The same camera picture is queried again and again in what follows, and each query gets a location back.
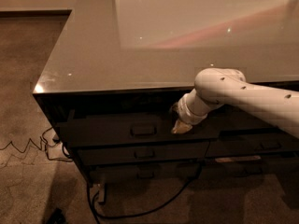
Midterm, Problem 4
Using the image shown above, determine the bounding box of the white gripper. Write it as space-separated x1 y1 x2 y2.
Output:
169 94 207 134

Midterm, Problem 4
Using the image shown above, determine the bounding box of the thin black zigzag cable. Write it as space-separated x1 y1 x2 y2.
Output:
0 126 74 162

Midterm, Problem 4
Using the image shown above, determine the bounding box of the drawer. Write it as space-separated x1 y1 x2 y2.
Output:
215 84 299 137
206 133 299 158
78 142 209 165
90 161 200 183
58 112 220 147

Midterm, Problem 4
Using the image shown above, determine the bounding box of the black object on floor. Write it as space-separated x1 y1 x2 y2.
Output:
46 208 66 224

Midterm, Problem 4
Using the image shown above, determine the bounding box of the thick black floor cable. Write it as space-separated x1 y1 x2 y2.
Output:
86 163 204 224

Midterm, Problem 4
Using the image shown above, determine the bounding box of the dark cabinet with glossy top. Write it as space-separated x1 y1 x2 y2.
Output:
34 0 299 183

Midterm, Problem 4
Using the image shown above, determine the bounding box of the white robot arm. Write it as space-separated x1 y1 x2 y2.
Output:
171 68 299 138

